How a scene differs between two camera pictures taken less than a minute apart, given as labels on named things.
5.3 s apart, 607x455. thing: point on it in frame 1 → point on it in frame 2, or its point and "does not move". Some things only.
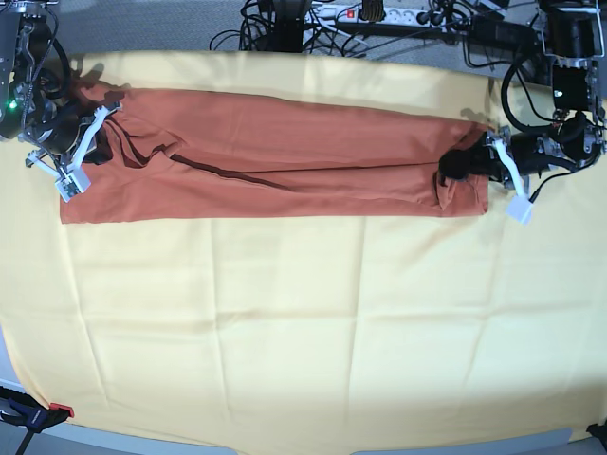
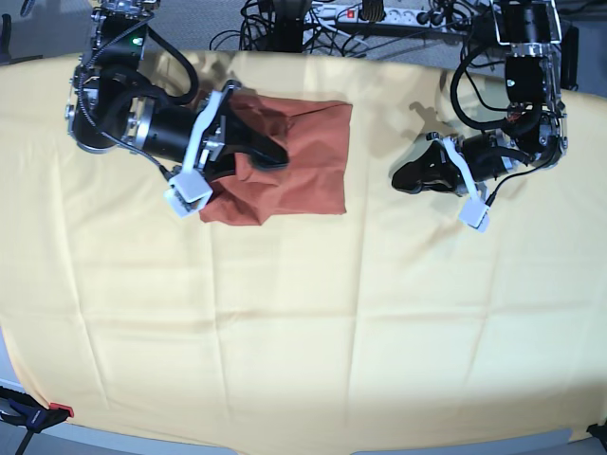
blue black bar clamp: (19, 409) does not move
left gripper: (62, 131) → (196, 140)
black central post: (287, 34) does not move
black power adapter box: (491, 29) does not move
